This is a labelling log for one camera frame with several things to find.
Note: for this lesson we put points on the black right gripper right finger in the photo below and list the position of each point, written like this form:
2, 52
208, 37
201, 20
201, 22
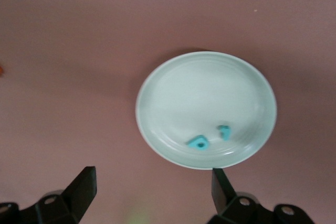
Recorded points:
221, 192

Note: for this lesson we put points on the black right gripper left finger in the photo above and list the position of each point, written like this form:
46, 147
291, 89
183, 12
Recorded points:
84, 187

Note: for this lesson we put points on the teal letter p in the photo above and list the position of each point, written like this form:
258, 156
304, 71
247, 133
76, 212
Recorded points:
195, 144

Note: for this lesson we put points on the teal letter l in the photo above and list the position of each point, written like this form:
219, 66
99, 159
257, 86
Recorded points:
225, 132

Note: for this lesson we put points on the pale green plate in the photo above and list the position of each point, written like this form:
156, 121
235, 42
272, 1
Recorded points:
204, 95

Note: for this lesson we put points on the brown table cover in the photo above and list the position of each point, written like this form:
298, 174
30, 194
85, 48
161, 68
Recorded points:
78, 51

